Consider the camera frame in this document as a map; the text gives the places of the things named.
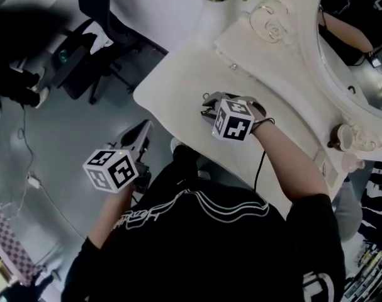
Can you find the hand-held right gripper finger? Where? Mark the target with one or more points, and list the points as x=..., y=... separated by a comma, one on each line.
x=210, y=115
x=216, y=98

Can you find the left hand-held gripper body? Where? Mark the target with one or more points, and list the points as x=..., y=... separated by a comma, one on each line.
x=115, y=171

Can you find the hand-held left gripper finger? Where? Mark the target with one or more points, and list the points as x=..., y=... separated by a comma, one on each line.
x=129, y=131
x=146, y=140

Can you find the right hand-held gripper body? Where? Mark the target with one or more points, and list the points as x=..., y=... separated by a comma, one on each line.
x=234, y=121

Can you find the white vanity dressing table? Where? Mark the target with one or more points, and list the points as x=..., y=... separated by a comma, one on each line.
x=288, y=112

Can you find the white drawer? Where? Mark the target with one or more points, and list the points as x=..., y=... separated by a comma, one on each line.
x=330, y=175

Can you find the person's left forearm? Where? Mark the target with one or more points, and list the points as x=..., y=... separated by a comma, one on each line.
x=115, y=215

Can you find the person's right forearm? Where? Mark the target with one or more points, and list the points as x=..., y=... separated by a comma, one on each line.
x=291, y=165

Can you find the white vase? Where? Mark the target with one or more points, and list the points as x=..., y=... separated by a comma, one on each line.
x=212, y=20

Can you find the white power adapter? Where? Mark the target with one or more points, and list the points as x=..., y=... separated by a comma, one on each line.
x=34, y=181

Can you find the brown and white mug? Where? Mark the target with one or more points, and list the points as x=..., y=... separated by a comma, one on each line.
x=345, y=137

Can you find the person's black printed shirt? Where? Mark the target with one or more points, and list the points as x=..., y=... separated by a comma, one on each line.
x=209, y=247

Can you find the pink glass bottle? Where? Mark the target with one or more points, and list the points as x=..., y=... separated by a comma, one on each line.
x=349, y=162

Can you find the pink checkered cloth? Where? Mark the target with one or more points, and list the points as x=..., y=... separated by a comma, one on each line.
x=11, y=241

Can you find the black office chair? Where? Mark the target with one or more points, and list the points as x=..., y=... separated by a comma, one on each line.
x=93, y=2

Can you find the grey shell chair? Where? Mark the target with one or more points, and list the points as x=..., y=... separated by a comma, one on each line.
x=348, y=212

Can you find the oval white framed mirror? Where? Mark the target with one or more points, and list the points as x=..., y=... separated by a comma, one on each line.
x=351, y=27

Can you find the white display shelf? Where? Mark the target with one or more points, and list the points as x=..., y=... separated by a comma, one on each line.
x=370, y=275

